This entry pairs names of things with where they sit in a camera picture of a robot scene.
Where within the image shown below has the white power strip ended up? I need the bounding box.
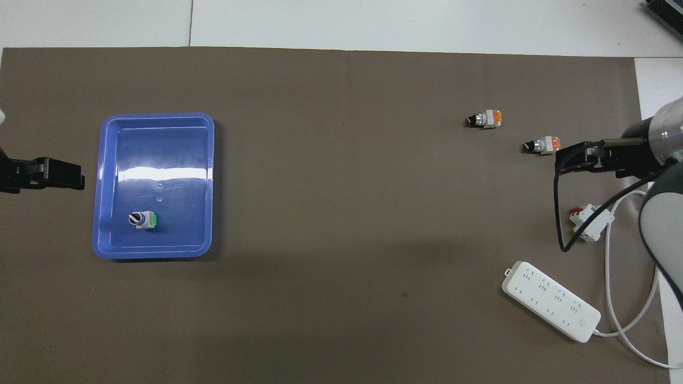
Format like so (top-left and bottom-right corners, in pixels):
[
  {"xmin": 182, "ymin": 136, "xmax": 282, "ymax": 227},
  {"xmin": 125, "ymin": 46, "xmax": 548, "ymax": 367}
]
[{"xmin": 501, "ymin": 261, "xmax": 601, "ymax": 343}]

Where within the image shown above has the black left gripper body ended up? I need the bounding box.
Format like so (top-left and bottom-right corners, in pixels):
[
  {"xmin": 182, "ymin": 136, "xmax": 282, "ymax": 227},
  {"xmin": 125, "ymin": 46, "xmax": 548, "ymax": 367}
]
[{"xmin": 0, "ymin": 152, "xmax": 34, "ymax": 194}]

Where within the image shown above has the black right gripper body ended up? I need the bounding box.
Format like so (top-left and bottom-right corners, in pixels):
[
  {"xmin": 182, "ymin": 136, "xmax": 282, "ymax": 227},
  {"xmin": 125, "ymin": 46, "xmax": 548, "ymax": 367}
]
[{"xmin": 614, "ymin": 118, "xmax": 662, "ymax": 179}]

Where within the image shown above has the white red circuit breaker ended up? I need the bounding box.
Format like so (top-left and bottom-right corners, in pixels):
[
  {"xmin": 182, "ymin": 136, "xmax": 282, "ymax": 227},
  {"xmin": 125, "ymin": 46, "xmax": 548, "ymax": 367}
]
[{"xmin": 569, "ymin": 204, "xmax": 615, "ymax": 242}]

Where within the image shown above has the green-backed rotary switch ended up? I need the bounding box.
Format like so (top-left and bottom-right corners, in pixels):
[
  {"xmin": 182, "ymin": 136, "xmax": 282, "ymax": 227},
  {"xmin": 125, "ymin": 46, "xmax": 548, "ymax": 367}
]
[{"xmin": 128, "ymin": 211, "xmax": 158, "ymax": 230}]

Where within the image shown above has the grey ribbed device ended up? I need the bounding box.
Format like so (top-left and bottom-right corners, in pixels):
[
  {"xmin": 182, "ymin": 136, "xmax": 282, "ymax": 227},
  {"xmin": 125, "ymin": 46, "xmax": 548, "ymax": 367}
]
[{"xmin": 642, "ymin": 0, "xmax": 683, "ymax": 37}]

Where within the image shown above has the orange-backed rotary switch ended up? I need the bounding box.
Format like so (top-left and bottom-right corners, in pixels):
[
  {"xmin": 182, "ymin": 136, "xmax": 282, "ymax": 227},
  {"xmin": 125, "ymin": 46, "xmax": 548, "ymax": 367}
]
[
  {"xmin": 465, "ymin": 109, "xmax": 503, "ymax": 129},
  {"xmin": 522, "ymin": 136, "xmax": 561, "ymax": 156}
]

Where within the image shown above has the brown table mat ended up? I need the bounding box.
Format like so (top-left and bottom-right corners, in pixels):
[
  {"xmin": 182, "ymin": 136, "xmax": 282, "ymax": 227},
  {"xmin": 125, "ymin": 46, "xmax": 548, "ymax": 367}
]
[{"xmin": 0, "ymin": 47, "xmax": 670, "ymax": 384}]

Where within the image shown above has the blue plastic tray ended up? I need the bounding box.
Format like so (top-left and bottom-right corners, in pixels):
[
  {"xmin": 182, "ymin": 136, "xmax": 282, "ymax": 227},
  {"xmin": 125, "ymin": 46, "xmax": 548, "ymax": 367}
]
[{"xmin": 92, "ymin": 113, "xmax": 215, "ymax": 260}]

